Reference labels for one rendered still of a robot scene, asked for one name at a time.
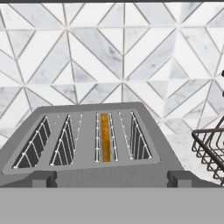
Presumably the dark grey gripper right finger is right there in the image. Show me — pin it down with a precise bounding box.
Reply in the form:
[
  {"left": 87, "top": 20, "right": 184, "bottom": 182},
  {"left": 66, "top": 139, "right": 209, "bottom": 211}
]
[{"left": 166, "top": 170, "right": 221, "bottom": 188}]

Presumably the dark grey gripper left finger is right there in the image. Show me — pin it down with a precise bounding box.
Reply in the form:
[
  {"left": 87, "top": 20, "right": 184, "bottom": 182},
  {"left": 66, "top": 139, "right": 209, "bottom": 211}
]
[{"left": 1, "top": 170, "right": 58, "bottom": 188}]

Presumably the grey four-slot toaster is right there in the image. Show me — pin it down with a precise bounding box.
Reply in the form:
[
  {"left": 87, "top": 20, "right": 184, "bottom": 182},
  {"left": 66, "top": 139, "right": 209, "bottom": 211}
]
[{"left": 0, "top": 101, "right": 187, "bottom": 188}]

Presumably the brown bread slice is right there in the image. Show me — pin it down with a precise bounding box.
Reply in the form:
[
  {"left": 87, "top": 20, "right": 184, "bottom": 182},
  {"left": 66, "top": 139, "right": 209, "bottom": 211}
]
[{"left": 100, "top": 113, "right": 112, "bottom": 163}]

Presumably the dark wire basket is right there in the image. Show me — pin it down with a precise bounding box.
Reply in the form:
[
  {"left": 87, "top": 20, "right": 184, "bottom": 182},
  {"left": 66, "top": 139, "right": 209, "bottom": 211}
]
[{"left": 191, "top": 115, "right": 224, "bottom": 186}]

